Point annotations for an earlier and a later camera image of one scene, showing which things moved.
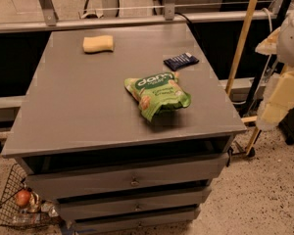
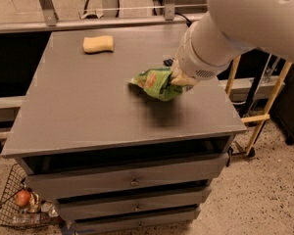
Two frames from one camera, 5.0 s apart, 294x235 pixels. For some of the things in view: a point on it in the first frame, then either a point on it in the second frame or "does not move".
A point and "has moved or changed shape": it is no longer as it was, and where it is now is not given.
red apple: [23, 198] does not move
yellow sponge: [98, 43] does not move
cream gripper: [292, 39] to [193, 64]
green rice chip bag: [156, 91] has moved or changed shape
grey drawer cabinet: [124, 127] does not move
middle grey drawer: [132, 204] does not move
